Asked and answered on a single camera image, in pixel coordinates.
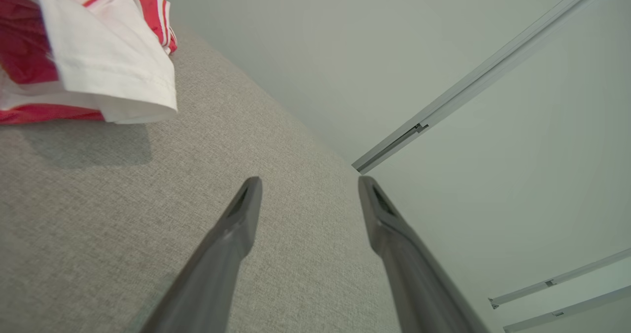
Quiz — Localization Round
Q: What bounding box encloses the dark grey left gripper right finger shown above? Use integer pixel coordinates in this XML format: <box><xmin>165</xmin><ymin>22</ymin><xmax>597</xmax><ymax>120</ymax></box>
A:
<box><xmin>358</xmin><ymin>175</ymin><xmax>492</xmax><ymax>333</ymax></box>

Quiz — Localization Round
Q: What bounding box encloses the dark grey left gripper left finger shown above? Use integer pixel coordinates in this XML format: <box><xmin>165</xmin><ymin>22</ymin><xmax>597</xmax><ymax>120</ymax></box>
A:
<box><xmin>140</xmin><ymin>176</ymin><xmax>263</xmax><ymax>333</ymax></box>

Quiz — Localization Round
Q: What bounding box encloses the red white basketball jersey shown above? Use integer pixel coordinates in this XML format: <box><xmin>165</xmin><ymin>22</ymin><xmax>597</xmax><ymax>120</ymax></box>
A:
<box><xmin>0</xmin><ymin>0</ymin><xmax>178</xmax><ymax>125</ymax></box>

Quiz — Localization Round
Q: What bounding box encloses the short grey metal rail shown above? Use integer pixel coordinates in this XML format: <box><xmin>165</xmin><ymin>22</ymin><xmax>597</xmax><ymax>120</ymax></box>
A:
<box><xmin>503</xmin><ymin>285</ymin><xmax>631</xmax><ymax>333</ymax></box>
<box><xmin>488</xmin><ymin>247</ymin><xmax>631</xmax><ymax>310</ymax></box>

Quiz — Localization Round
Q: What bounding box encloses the long grey metal rail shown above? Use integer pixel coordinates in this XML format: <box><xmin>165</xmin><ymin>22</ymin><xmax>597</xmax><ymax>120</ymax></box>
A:
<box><xmin>351</xmin><ymin>0</ymin><xmax>617</xmax><ymax>175</ymax></box>

